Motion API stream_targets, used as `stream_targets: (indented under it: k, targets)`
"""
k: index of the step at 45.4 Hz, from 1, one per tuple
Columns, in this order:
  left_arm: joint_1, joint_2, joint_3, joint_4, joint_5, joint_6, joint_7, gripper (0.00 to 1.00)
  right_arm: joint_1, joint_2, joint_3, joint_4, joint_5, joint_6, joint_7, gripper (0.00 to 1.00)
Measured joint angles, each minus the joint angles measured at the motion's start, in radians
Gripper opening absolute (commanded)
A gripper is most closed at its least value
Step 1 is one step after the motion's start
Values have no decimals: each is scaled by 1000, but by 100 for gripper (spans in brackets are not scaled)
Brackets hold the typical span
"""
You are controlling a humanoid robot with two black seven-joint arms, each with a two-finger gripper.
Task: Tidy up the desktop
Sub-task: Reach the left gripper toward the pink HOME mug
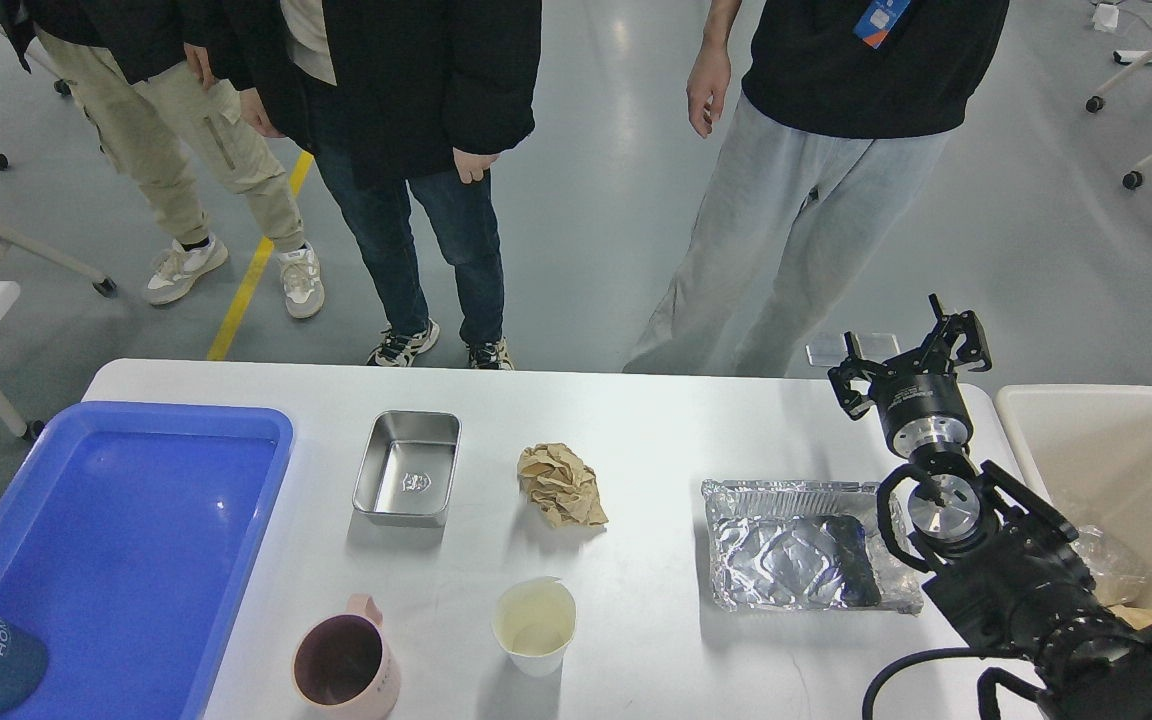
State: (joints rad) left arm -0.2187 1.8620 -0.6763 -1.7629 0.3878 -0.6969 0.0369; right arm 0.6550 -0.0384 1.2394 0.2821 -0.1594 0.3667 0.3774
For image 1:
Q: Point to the pink plastic mug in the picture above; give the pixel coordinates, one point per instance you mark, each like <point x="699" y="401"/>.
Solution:
<point x="346" y="668"/>

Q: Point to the white plastic bin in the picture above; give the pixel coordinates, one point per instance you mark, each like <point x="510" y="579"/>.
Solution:
<point x="1089" y="448"/>

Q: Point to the crumpled brown paper ball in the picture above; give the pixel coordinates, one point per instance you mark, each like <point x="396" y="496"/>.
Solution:
<point x="561" y="485"/>

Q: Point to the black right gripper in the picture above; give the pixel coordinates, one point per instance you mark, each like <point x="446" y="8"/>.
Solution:
<point x="918" y="400"/>

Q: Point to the stainless steel rectangular container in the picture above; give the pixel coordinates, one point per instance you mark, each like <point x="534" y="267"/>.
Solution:
<point x="406" y="476"/>

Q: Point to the crumpled clear plastic in bin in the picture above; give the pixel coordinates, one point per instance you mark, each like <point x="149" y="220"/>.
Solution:
<point x="1120" y="575"/>

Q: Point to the aluminium foil tray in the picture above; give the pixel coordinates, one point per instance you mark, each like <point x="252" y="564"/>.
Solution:
<point x="804" y="545"/>

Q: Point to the person in blue jeans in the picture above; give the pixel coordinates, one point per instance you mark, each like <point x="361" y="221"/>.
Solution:
<point x="399" y="102"/>

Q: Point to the white paper cup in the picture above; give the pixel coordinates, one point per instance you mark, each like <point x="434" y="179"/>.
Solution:
<point x="534" y="623"/>

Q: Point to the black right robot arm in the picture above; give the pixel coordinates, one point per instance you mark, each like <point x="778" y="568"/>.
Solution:
<point x="1001" y="562"/>

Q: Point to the person in grey trousers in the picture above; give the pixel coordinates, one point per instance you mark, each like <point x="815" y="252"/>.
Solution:
<point x="845" y="109"/>

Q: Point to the person in khaki trousers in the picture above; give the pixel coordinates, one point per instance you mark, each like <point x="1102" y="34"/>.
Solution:
<point x="141" y="74"/>

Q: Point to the blue plastic tray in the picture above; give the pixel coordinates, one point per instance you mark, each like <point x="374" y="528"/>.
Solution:
<point x="126" y="541"/>

